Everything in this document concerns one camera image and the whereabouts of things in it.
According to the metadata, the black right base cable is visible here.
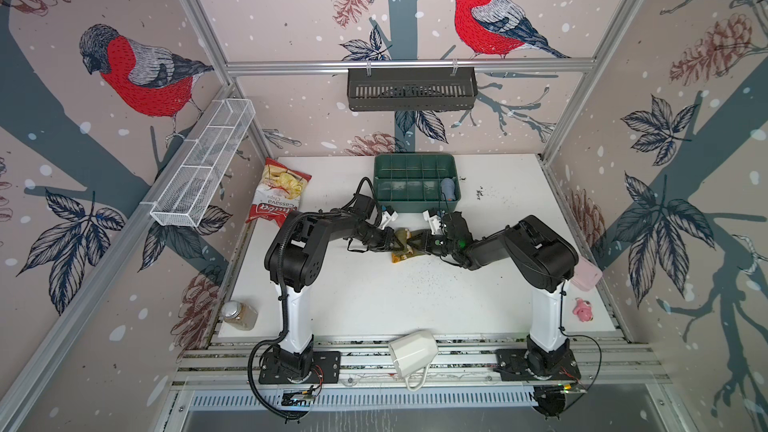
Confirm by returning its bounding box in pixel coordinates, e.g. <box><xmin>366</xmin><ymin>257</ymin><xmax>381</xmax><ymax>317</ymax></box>
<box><xmin>557</xmin><ymin>287</ymin><xmax>602</xmax><ymax>397</ymax></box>

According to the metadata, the glass jar with lid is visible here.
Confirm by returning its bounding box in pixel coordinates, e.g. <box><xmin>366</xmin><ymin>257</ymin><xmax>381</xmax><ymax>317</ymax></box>
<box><xmin>220</xmin><ymin>300</ymin><xmax>258</xmax><ymax>331</ymax></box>

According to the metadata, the white wire mesh basket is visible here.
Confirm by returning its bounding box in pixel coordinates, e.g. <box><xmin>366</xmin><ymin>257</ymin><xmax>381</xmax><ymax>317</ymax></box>
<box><xmin>150</xmin><ymin>98</ymin><xmax>255</xmax><ymax>227</ymax></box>

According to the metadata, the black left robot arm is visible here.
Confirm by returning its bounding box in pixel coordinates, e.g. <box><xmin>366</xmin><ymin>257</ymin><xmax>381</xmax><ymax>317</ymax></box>
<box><xmin>264</xmin><ymin>209</ymin><xmax>405</xmax><ymax>376</ymax></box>

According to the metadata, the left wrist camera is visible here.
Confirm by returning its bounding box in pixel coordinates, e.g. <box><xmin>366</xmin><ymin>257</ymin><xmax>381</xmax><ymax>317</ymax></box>
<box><xmin>349</xmin><ymin>193</ymin><xmax>398</xmax><ymax>230</ymax></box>

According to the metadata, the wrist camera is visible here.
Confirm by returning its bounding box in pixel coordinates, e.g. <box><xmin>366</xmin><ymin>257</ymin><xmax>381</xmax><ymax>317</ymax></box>
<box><xmin>349</xmin><ymin>193</ymin><xmax>398</xmax><ymax>230</ymax></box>
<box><xmin>422</xmin><ymin>209</ymin><xmax>445</xmax><ymax>235</ymax></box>

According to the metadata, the grey rolled item in tray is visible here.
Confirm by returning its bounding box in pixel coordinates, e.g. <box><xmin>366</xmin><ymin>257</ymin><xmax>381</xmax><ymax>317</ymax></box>
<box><xmin>440</xmin><ymin>177</ymin><xmax>456</xmax><ymax>202</ymax></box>

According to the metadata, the black left base cable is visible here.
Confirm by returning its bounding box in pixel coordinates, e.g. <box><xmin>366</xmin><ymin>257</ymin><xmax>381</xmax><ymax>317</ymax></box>
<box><xmin>247</xmin><ymin>278</ymin><xmax>313</xmax><ymax>422</ymax></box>

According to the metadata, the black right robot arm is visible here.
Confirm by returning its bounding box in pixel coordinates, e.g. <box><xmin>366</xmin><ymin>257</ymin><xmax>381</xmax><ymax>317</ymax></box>
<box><xmin>407</xmin><ymin>212</ymin><xmax>579</xmax><ymax>377</ymax></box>

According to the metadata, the black base cable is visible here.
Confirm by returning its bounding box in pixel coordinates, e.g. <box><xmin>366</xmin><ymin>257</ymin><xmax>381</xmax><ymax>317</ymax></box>
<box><xmin>247</xmin><ymin>278</ymin><xmax>313</xmax><ymax>422</ymax></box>
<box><xmin>557</xmin><ymin>287</ymin><xmax>602</xmax><ymax>397</ymax></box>

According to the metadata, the white overhead camera box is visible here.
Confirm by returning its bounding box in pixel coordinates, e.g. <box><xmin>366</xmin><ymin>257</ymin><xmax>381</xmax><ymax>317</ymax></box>
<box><xmin>388</xmin><ymin>330</ymin><xmax>438</xmax><ymax>378</ymax></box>

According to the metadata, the green compartment tray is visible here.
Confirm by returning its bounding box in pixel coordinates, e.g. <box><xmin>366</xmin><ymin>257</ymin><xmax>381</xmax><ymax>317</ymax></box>
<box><xmin>373</xmin><ymin>153</ymin><xmax>461</xmax><ymax>214</ymax></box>

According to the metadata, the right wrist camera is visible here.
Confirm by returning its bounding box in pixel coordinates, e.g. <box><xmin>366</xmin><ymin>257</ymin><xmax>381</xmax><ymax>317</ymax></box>
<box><xmin>422</xmin><ymin>209</ymin><xmax>445</xmax><ymax>235</ymax></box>

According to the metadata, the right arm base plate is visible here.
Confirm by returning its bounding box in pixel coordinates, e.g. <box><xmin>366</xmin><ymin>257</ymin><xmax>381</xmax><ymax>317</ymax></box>
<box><xmin>494</xmin><ymin>346</ymin><xmax>581</xmax><ymax>382</ymax></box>

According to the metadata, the olive yellow sock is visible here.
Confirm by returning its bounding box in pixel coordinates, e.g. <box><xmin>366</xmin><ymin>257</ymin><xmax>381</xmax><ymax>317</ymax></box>
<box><xmin>391</xmin><ymin>228</ymin><xmax>430</xmax><ymax>263</ymax></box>

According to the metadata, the pink pig toy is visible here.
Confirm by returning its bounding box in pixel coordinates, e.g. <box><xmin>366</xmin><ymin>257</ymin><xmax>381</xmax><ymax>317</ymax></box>
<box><xmin>572</xmin><ymin>297</ymin><xmax>594</xmax><ymax>323</ymax></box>

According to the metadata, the black hanging basket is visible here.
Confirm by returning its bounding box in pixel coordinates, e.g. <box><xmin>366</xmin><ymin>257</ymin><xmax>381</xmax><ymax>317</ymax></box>
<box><xmin>347</xmin><ymin>67</ymin><xmax>478</xmax><ymax>112</ymax></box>

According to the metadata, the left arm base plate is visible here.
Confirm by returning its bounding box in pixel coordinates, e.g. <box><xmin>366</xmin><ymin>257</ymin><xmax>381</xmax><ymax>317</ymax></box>
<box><xmin>258</xmin><ymin>348</ymin><xmax>341</xmax><ymax>385</ymax></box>

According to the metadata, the red chips bag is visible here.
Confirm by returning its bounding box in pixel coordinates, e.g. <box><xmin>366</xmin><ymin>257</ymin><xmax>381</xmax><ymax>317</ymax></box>
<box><xmin>246</xmin><ymin>158</ymin><xmax>312</xmax><ymax>227</ymax></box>

